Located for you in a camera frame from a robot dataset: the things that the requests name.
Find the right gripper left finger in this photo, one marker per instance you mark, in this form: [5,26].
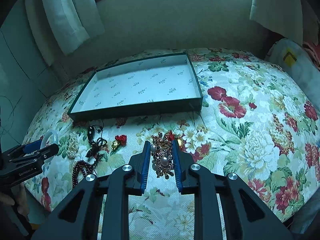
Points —
[99,206]

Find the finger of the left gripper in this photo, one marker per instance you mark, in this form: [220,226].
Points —
[40,154]
[24,149]

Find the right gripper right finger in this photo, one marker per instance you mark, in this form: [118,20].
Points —
[225,206]

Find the white jade bangle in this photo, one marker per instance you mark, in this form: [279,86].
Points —
[50,138]

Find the red knot gold charm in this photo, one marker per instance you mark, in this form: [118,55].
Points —
[119,140]

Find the pearl gold flower brooch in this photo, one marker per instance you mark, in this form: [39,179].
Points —
[161,152]

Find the green white jewelry tray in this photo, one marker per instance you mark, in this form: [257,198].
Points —
[153,85]

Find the person's left hand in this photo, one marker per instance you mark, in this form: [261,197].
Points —
[19,198]

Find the floral bedspread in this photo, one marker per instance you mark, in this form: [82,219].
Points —
[255,121]

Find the left white curtain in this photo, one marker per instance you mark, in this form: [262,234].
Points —
[60,27]

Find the white curtain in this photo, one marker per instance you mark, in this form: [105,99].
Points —
[60,27]
[280,16]

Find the white yellow pillow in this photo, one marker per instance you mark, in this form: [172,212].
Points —
[294,60]

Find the red blanket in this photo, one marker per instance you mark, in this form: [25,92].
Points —
[314,53]

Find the right white curtain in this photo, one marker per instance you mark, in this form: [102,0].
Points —
[280,16]

